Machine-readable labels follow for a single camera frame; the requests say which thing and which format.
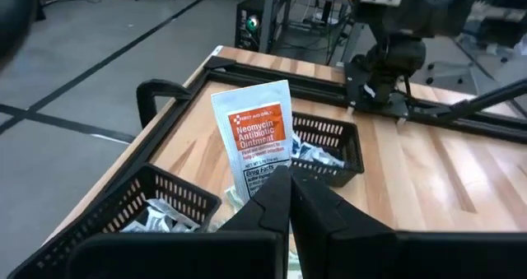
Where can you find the black diagonal frame brace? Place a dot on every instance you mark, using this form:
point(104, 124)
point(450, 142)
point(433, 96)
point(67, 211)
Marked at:
point(494, 96)

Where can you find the black table clamp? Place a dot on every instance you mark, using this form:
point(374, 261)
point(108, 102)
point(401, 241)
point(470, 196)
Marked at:
point(146, 102)

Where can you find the black slotted plastic basket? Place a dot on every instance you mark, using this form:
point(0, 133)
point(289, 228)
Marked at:
point(354, 147)
point(181, 183)

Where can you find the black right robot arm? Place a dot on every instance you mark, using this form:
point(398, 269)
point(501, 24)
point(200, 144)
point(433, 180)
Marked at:
point(411, 7)

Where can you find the white orange ointment packet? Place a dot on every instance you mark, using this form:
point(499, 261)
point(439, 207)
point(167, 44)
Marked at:
point(255, 126)

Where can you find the white blue alcohol pad packet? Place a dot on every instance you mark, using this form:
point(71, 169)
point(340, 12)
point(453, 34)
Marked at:
point(321, 155)
point(296, 145)

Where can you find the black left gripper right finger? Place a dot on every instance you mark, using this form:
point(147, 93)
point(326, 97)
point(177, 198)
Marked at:
point(321, 217)

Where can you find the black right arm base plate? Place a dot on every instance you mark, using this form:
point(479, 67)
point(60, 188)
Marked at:
point(358, 85)

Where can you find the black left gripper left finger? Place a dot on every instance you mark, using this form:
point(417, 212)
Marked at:
point(267, 205)

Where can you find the black computer tower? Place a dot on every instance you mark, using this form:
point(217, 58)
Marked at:
point(243, 32)

